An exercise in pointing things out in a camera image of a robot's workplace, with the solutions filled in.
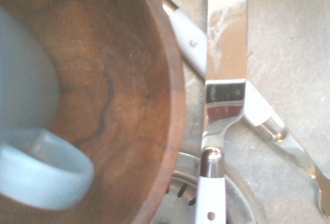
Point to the metal sink drain strainer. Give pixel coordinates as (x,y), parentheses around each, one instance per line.
(239,203)

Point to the stainless steel double sink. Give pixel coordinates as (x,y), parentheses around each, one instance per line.
(283,41)

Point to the brown wooden bowl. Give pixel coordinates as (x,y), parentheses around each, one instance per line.
(116,79)

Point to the grey-blue mug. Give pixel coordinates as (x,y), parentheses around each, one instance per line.
(25,79)

